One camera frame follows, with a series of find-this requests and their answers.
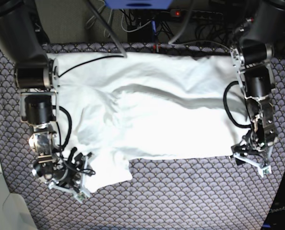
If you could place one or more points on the black power strip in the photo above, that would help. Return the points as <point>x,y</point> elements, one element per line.
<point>199,15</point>

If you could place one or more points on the white T-shirt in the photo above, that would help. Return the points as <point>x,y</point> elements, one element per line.
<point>145,106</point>

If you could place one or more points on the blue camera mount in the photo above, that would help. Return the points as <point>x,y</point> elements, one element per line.
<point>139,4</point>

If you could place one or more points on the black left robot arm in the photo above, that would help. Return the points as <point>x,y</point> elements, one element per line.
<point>251,51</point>

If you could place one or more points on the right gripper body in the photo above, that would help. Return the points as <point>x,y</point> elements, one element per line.
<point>66,175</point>

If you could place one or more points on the white plastic bin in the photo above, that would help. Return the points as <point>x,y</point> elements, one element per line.
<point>14,213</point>

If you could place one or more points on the black box under table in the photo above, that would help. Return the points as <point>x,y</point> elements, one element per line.
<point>144,35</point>

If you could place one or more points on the patterned purple tablecloth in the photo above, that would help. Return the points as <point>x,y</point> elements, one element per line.
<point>205,194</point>

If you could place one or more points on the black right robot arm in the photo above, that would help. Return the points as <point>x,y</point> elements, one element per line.
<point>37,79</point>

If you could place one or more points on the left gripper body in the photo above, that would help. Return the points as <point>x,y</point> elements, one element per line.
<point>258,154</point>

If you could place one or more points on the red black table clamp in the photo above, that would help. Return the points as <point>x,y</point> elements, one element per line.
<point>156,48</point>

